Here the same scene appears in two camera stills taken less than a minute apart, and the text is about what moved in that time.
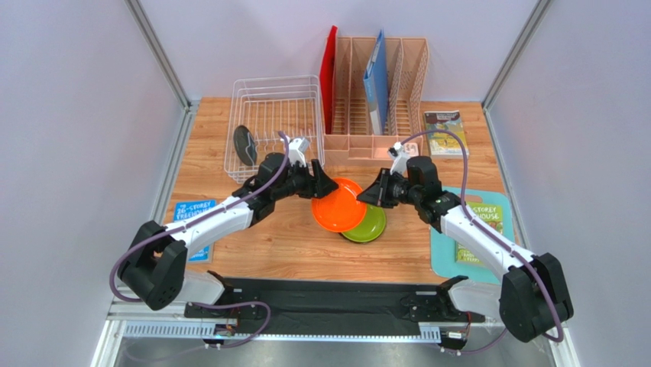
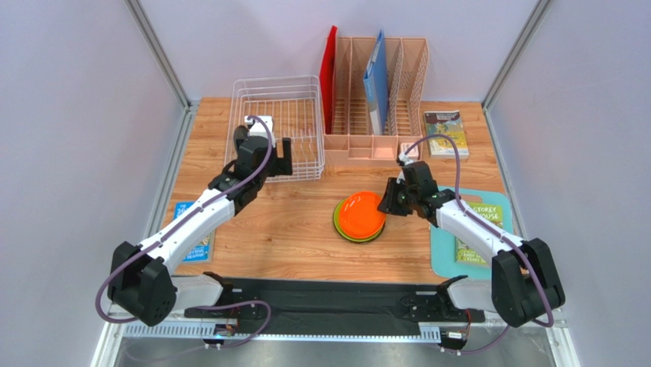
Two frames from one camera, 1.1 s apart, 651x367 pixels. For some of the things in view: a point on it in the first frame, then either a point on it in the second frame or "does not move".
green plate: (372, 226) -> (336, 222)
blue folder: (375, 84) does not move
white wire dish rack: (267, 105) does not move
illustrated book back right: (442, 144) does not move
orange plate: (339, 210) -> (360, 217)
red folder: (326, 72) does not move
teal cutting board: (443, 264) does not move
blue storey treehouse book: (186, 210) does not move
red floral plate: (352, 241) -> (335, 229)
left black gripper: (315, 186) -> (282, 166)
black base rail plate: (260, 306) does not move
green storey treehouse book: (492, 215) does not move
